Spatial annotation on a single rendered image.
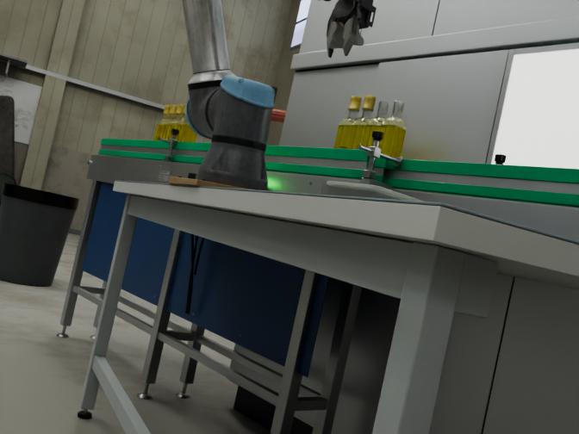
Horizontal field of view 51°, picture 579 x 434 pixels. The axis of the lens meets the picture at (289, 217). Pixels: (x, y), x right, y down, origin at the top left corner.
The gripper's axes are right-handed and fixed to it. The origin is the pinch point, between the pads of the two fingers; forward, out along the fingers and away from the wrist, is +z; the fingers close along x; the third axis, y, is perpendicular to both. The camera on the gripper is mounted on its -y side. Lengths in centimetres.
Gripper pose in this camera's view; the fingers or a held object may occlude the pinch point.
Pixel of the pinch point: (336, 50)
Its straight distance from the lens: 160.1
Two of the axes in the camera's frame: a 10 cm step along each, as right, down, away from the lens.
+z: -2.1, 9.8, -0.3
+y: 7.3, 1.8, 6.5
